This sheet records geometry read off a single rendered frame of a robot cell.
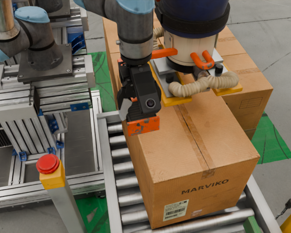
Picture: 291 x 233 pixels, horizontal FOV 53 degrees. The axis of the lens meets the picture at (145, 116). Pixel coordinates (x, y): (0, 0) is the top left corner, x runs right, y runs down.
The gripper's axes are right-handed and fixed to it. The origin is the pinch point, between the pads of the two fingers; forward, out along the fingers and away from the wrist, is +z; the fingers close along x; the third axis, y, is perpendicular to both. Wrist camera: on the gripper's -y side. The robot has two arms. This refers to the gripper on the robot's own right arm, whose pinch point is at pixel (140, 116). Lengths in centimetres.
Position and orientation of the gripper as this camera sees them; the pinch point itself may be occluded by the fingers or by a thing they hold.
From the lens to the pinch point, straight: 78.1
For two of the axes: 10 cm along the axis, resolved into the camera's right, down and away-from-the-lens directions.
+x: -9.6, 2.1, -1.8
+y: -2.7, -7.2, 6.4
